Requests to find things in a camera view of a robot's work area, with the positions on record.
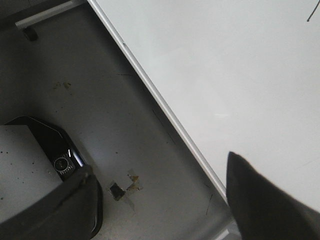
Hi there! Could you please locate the black robot base with panel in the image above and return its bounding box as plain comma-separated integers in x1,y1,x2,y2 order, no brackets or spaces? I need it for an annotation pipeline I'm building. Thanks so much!
0,116,86,222

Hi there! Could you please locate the torn tape patch on floor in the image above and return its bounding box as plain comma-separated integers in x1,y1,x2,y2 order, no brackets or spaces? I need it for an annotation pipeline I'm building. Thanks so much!
106,168,144,212

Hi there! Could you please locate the white whiteboard with aluminium frame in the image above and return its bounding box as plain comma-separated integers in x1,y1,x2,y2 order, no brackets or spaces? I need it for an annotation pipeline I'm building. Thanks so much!
87,0,320,240

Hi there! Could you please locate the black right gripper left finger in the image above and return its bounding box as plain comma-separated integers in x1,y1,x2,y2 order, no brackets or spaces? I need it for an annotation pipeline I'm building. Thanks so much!
0,165,103,240

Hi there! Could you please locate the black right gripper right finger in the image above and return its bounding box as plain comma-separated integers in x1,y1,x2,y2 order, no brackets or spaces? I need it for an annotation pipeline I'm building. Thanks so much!
226,152,320,240

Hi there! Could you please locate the whiteboard stand leg with caster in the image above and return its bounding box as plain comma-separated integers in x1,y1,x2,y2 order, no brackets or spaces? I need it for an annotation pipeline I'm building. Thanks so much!
15,0,82,42

